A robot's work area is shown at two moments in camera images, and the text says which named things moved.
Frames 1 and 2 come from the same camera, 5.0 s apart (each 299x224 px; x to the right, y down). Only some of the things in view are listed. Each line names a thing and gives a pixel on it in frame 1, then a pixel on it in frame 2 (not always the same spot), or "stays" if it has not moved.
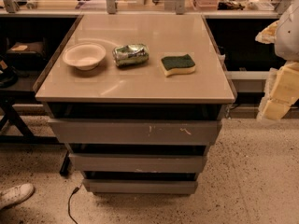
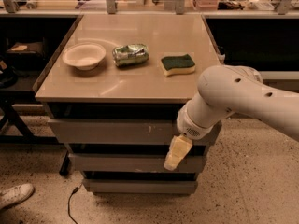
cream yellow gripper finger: [281, 91] -> [192, 123]
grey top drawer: [134, 132] stays
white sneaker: [14, 195] stays
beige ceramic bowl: [85, 56] stays
